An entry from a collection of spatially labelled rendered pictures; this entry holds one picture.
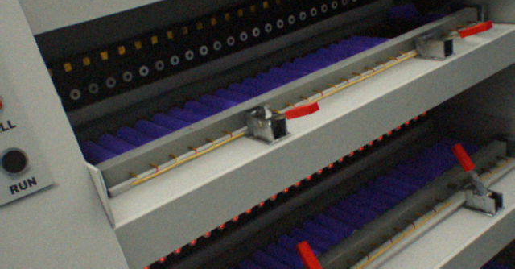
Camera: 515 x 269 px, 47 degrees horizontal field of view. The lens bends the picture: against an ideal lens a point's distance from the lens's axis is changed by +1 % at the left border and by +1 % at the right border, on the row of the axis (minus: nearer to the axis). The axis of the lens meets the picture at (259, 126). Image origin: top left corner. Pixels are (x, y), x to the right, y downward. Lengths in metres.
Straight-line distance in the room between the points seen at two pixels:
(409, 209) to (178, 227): 0.34
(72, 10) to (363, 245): 0.41
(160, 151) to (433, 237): 0.36
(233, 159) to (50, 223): 0.17
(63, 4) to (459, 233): 0.51
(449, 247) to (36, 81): 0.48
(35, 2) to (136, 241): 0.20
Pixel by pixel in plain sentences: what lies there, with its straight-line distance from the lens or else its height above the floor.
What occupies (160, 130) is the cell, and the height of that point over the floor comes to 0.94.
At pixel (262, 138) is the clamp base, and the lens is 0.56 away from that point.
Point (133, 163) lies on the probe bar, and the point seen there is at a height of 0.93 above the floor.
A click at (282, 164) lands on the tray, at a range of 0.55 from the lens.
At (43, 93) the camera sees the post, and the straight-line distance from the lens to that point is 0.46.
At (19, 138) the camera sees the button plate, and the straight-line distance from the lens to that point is 0.45.
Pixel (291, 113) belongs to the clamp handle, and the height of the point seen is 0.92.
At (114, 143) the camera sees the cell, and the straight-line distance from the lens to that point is 0.58.
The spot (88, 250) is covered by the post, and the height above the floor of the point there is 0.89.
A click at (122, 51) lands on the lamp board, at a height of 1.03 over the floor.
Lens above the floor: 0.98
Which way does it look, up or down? 7 degrees down
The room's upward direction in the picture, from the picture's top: 20 degrees counter-clockwise
